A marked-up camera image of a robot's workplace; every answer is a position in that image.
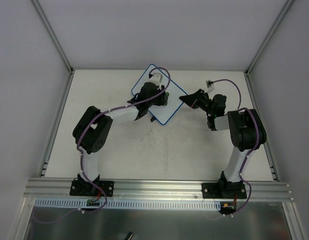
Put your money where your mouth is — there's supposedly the green bone-shaped eraser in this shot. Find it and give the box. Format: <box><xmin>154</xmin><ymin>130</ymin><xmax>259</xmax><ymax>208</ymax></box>
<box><xmin>164</xmin><ymin>92</ymin><xmax>169</xmax><ymax>106</ymax></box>

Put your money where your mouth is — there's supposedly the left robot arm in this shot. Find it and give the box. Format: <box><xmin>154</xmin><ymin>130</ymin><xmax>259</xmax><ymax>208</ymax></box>
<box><xmin>72</xmin><ymin>80</ymin><xmax>169</xmax><ymax>195</ymax></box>

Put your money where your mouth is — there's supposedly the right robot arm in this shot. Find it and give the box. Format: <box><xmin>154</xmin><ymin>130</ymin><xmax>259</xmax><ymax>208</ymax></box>
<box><xmin>179</xmin><ymin>89</ymin><xmax>267</xmax><ymax>198</ymax></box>

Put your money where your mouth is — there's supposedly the black object bottom edge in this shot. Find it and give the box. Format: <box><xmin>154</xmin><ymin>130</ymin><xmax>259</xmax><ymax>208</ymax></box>
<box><xmin>124</xmin><ymin>231</ymin><xmax>134</xmax><ymax>240</ymax></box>

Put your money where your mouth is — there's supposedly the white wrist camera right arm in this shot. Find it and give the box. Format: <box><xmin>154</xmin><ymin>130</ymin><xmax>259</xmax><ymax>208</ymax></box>
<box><xmin>205</xmin><ymin>80</ymin><xmax>215</xmax><ymax>93</ymax></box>

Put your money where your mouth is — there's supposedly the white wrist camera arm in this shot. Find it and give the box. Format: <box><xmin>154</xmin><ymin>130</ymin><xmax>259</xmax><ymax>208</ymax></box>
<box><xmin>148</xmin><ymin>73</ymin><xmax>163</xmax><ymax>89</ymax></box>
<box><xmin>205</xmin><ymin>80</ymin><xmax>215</xmax><ymax>93</ymax></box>

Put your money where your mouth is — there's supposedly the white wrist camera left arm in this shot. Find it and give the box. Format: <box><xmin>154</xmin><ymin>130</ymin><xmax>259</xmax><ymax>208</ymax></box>
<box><xmin>148</xmin><ymin>73</ymin><xmax>163</xmax><ymax>89</ymax></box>

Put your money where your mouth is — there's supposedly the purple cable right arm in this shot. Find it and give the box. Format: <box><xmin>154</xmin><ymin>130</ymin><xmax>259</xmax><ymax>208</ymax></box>
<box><xmin>206</xmin><ymin>79</ymin><xmax>258</xmax><ymax>221</ymax></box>

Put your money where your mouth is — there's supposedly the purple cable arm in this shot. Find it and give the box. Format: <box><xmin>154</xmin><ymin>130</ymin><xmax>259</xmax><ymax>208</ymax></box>
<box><xmin>206</xmin><ymin>79</ymin><xmax>258</xmax><ymax>221</ymax></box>
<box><xmin>31</xmin><ymin>66</ymin><xmax>171</xmax><ymax>224</ymax></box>

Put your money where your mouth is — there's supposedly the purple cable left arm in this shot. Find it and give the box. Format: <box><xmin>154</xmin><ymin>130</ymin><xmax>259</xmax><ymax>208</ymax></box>
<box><xmin>31</xmin><ymin>66</ymin><xmax>171</xmax><ymax>224</ymax></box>

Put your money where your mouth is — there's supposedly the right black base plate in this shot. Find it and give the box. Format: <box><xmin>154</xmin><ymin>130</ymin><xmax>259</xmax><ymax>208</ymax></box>
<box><xmin>201</xmin><ymin>181</ymin><xmax>247</xmax><ymax>200</ymax></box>

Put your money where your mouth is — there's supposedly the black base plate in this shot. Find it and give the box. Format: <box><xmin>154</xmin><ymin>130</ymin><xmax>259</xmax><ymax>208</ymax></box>
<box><xmin>69</xmin><ymin>178</ymin><xmax>114</xmax><ymax>197</ymax></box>
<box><xmin>201</xmin><ymin>181</ymin><xmax>247</xmax><ymax>200</ymax></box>

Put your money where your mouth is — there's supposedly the aluminium mounting rail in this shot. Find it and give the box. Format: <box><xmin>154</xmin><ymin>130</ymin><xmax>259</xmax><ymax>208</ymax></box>
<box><xmin>23</xmin><ymin>177</ymin><xmax>295</xmax><ymax>202</ymax></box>

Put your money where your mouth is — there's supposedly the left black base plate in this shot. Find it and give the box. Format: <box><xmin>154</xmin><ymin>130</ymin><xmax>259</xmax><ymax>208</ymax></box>
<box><xmin>69</xmin><ymin>178</ymin><xmax>114</xmax><ymax>197</ymax></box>

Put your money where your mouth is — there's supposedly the aluminium corner post right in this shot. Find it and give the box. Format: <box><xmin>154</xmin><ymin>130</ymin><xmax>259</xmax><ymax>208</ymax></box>
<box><xmin>244</xmin><ymin>0</ymin><xmax>295</xmax><ymax>76</ymax></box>

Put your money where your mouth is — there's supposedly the aluminium corner post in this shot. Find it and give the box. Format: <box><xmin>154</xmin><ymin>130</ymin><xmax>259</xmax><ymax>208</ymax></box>
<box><xmin>244</xmin><ymin>0</ymin><xmax>295</xmax><ymax>76</ymax></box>
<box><xmin>31</xmin><ymin>0</ymin><xmax>75</xmax><ymax>74</ymax></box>

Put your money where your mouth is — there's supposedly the aluminium corner post left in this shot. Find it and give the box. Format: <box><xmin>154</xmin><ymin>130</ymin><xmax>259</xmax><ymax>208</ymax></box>
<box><xmin>31</xmin><ymin>0</ymin><xmax>75</xmax><ymax>74</ymax></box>

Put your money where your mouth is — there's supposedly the white slotted cable duct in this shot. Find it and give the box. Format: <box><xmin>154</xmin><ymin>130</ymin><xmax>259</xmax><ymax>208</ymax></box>
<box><xmin>34</xmin><ymin>198</ymin><xmax>221</xmax><ymax>211</ymax></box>

